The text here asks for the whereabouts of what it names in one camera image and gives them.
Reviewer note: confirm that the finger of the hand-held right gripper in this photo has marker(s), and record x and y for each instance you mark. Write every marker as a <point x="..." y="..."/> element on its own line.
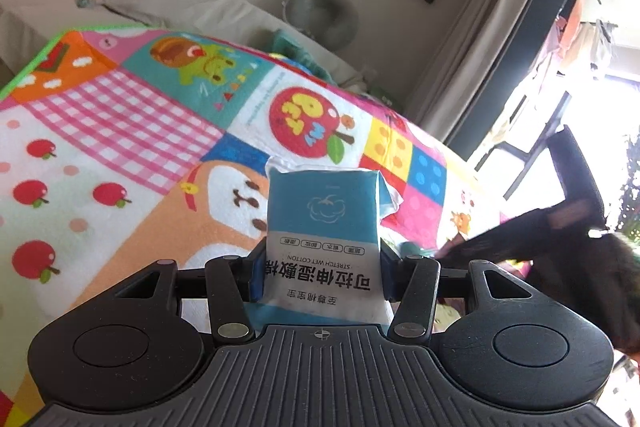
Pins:
<point x="505" y="237"/>

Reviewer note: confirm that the teal cloth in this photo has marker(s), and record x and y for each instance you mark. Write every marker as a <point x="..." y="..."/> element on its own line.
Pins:
<point x="295" y="52"/>

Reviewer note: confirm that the teal plastic stand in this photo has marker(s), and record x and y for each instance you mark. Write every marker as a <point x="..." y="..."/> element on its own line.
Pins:
<point x="417" y="249"/>

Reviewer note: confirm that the orange hanging garment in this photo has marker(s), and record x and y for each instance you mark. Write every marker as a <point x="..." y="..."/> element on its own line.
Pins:
<point x="576" y="4"/>

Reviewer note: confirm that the grey round cushion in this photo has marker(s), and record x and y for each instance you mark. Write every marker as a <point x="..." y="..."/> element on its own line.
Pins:
<point x="322" y="14"/>

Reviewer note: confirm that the white hanging garment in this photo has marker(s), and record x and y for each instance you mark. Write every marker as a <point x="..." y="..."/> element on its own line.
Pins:
<point x="592" y="49"/>

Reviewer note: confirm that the pink hanging garment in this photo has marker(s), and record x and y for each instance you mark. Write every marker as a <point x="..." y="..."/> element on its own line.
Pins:
<point x="552" y="44"/>

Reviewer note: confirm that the black window frame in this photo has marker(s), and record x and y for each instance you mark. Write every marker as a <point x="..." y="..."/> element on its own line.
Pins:
<point x="537" y="142"/>

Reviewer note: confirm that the blue white wet wipe packet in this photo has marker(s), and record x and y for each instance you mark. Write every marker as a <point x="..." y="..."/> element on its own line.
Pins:
<point x="320" y="217"/>

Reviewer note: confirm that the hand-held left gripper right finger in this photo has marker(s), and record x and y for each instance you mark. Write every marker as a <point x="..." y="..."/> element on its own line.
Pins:
<point x="390" y="274"/>

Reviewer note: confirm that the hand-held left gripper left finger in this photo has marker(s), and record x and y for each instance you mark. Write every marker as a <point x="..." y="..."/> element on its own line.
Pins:
<point x="259" y="272"/>

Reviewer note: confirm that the beige curtain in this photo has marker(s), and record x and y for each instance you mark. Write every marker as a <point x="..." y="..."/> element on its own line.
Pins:
<point x="490" y="57"/>

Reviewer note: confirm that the person's right forearm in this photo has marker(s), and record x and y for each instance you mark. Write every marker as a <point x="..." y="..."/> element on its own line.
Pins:
<point x="627" y="292"/>

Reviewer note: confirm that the colourful printed blanket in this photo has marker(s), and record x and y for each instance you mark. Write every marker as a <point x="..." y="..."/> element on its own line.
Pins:
<point x="125" y="132"/>

